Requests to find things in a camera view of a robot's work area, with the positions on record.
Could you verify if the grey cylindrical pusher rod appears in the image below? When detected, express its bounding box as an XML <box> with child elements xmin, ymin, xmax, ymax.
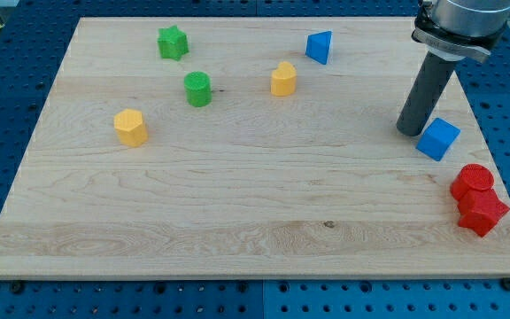
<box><xmin>396</xmin><ymin>52</ymin><xmax>457</xmax><ymax>136</ymax></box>

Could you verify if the blue cube block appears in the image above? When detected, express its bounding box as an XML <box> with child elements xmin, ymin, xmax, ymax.
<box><xmin>416</xmin><ymin>118</ymin><xmax>461</xmax><ymax>161</ymax></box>

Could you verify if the red cylinder block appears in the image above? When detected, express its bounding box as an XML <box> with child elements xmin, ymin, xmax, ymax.
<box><xmin>450</xmin><ymin>163</ymin><xmax>495</xmax><ymax>201</ymax></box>

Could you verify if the blue triangular prism block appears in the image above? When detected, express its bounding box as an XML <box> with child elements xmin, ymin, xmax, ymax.
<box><xmin>305</xmin><ymin>31</ymin><xmax>332</xmax><ymax>65</ymax></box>

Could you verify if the red star block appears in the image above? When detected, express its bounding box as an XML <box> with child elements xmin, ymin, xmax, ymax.
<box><xmin>457</xmin><ymin>189</ymin><xmax>510</xmax><ymax>237</ymax></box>

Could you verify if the yellow heart block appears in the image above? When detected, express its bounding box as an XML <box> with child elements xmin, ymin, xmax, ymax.
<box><xmin>270</xmin><ymin>61</ymin><xmax>297</xmax><ymax>97</ymax></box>

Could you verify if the light wooden board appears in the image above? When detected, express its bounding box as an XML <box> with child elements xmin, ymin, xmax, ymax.
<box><xmin>0</xmin><ymin>18</ymin><xmax>510</xmax><ymax>280</ymax></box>

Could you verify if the green cylinder block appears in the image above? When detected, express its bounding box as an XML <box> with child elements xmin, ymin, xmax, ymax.
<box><xmin>183</xmin><ymin>71</ymin><xmax>212</xmax><ymax>107</ymax></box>

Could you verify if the green star block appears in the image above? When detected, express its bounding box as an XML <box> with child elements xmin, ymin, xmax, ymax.
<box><xmin>157</xmin><ymin>25</ymin><xmax>189</xmax><ymax>61</ymax></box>

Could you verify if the yellow hexagon block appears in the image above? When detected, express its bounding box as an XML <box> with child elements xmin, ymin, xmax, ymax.
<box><xmin>113</xmin><ymin>109</ymin><xmax>149</xmax><ymax>147</ymax></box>

